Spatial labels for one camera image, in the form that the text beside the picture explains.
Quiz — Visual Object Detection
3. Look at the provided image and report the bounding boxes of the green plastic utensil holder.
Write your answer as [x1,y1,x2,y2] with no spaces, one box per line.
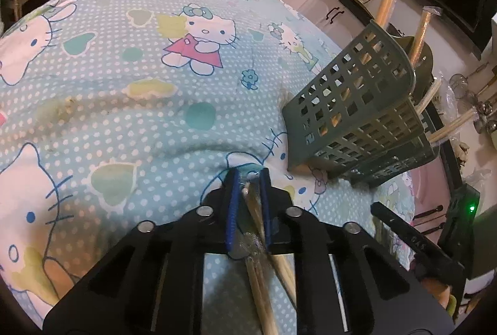
[282,20,442,189]

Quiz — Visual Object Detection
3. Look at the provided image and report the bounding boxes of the plastic-wrapped chopstick pair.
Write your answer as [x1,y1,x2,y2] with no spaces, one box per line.
[241,182,299,335]

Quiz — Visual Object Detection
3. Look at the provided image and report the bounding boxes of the row of hanging kitchen utensils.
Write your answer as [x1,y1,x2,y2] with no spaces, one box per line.
[448,61,497,136]

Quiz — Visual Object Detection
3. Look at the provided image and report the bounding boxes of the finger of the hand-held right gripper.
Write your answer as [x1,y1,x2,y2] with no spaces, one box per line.
[371,202,464,283]

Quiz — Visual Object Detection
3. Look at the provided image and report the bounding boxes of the cat printed blue blanket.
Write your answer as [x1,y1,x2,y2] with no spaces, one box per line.
[0,0,416,335]

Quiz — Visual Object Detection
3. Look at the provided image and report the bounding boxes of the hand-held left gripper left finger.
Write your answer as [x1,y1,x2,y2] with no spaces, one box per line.
[42,169,238,335]

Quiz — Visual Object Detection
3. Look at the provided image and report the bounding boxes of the person's right hand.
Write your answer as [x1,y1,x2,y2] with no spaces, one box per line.
[421,276,459,316]

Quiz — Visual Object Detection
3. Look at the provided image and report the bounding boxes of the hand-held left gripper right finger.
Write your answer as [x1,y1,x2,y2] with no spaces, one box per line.
[260,168,456,335]

